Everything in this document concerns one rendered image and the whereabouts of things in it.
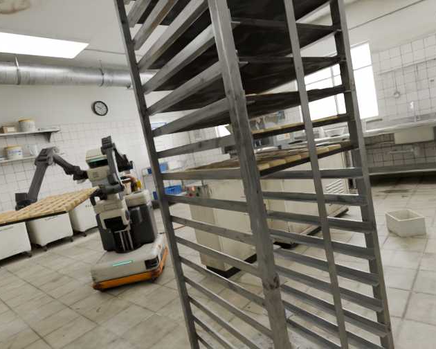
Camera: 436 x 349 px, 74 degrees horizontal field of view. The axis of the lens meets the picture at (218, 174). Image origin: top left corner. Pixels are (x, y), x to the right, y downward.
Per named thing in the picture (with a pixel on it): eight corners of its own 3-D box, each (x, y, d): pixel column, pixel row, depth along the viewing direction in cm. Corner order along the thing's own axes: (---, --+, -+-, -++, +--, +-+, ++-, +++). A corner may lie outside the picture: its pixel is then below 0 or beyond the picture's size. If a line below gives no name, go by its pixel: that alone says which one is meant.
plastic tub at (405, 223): (386, 227, 288) (384, 212, 286) (410, 224, 284) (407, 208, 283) (401, 237, 258) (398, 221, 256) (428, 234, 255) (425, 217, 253)
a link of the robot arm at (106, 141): (110, 131, 218) (97, 135, 217) (114, 146, 213) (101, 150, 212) (128, 156, 260) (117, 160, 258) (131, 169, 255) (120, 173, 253)
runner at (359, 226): (243, 214, 145) (243, 208, 145) (248, 212, 147) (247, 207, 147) (367, 233, 91) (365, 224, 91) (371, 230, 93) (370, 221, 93)
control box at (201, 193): (191, 200, 258) (187, 185, 257) (207, 200, 240) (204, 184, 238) (187, 201, 256) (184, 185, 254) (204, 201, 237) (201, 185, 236)
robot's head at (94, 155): (93, 160, 272) (86, 149, 261) (115, 156, 273) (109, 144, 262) (91, 171, 262) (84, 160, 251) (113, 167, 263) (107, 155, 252)
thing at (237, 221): (252, 244, 313) (237, 164, 305) (277, 249, 287) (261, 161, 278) (202, 273, 269) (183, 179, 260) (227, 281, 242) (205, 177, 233)
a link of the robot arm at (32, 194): (54, 158, 218) (40, 159, 218) (50, 154, 213) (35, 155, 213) (38, 211, 196) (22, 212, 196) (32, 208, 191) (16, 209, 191)
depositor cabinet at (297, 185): (302, 210, 409) (291, 151, 401) (352, 212, 354) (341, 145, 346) (239, 243, 327) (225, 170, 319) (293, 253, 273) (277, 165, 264)
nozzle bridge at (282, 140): (245, 165, 340) (239, 136, 337) (297, 159, 285) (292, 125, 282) (225, 170, 319) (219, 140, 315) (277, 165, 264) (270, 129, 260)
